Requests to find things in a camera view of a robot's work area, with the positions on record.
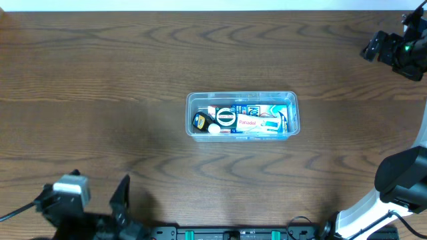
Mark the blue Kool Fever box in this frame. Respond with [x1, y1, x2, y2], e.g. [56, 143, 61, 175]
[234, 104, 288, 134]

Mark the dark bottle white cap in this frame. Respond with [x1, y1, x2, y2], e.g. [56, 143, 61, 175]
[192, 111, 221, 134]

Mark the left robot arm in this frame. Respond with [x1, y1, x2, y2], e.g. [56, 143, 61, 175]
[33, 169, 151, 240]

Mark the small green black box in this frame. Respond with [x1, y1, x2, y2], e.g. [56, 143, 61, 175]
[214, 107, 238, 129]

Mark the clear plastic container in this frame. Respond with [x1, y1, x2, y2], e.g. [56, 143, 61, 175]
[185, 91, 301, 142]

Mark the right black cable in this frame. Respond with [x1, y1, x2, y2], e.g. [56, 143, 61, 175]
[346, 209, 427, 240]

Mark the black cable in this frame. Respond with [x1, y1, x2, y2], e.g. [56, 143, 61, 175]
[346, 209, 427, 240]
[0, 201, 37, 223]

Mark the white Panadol box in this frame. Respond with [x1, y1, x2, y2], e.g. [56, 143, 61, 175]
[236, 114, 284, 133]

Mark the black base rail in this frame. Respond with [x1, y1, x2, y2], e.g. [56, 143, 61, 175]
[143, 225, 400, 240]

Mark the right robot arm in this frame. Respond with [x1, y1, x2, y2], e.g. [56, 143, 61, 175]
[318, 7, 426, 239]

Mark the left black cable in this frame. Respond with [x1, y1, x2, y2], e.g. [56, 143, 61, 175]
[0, 201, 37, 223]

